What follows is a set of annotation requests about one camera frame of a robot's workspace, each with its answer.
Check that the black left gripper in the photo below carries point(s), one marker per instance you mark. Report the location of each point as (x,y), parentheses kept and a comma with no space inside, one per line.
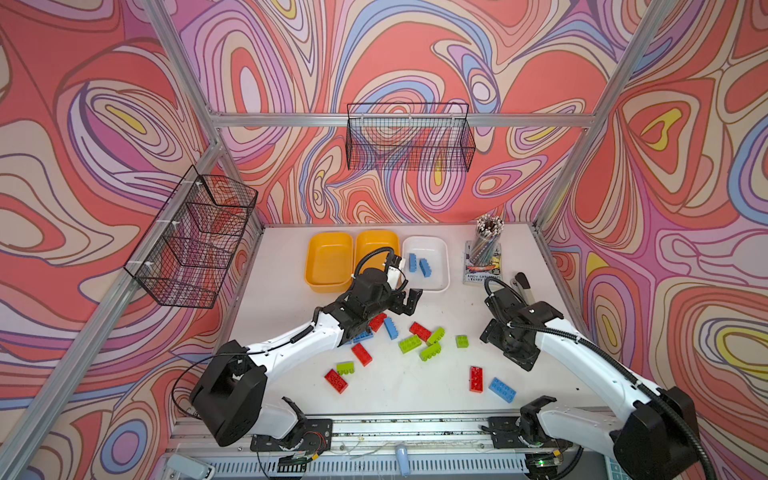
(411,302)

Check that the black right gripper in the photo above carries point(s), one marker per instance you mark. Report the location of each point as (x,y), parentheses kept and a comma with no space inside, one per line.
(526,357)

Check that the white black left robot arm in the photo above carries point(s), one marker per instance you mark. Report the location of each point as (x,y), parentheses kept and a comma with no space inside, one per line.
(230,395)

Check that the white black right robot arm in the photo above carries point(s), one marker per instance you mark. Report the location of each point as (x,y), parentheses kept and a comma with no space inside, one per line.
(650,431)

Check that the white plastic bin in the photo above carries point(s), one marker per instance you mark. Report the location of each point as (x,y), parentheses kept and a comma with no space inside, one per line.
(435,251)

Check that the black and silver stapler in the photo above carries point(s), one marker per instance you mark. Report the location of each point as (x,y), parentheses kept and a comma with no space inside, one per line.
(521,283)

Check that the right yellow plastic bin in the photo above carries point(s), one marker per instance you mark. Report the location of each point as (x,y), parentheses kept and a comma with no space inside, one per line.
(370,240)

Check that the yellow plastic bin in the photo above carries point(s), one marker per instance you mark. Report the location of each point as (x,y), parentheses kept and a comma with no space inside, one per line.
(329,263)
(370,240)

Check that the red lego brick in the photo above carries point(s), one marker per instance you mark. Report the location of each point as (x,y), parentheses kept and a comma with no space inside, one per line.
(420,331)
(377,322)
(337,382)
(362,354)
(476,379)

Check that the Andy Griffiths paperback book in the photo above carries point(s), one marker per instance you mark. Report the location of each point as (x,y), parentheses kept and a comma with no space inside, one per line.
(476,274)

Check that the left yellow plastic bin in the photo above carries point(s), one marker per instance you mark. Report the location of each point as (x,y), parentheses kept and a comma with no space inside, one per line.
(329,263)

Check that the clear cup of pencils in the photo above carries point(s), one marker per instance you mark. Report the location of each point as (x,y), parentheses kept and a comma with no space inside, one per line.
(487,234)

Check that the white device bottom left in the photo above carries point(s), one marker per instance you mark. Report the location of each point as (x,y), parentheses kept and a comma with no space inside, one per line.
(183,467)

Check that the black wire basket back wall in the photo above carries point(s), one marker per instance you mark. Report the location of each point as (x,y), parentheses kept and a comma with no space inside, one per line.
(409,136)

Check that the black wire basket wall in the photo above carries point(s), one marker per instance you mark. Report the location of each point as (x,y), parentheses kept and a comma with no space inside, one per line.
(409,136)
(200,227)

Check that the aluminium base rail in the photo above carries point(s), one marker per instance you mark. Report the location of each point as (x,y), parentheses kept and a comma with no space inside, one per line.
(443,445)

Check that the black wire basket left wall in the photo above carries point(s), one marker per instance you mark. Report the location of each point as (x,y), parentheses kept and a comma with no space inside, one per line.
(200,227)

